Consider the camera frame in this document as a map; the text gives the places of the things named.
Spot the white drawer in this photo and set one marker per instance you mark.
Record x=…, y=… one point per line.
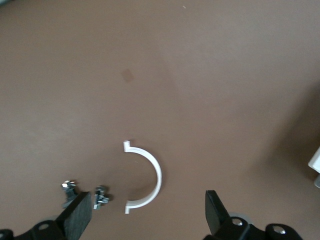
x=315, y=160

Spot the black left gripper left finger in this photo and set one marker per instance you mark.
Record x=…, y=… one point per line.
x=75, y=215

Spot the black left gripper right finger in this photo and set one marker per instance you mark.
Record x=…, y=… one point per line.
x=215, y=215

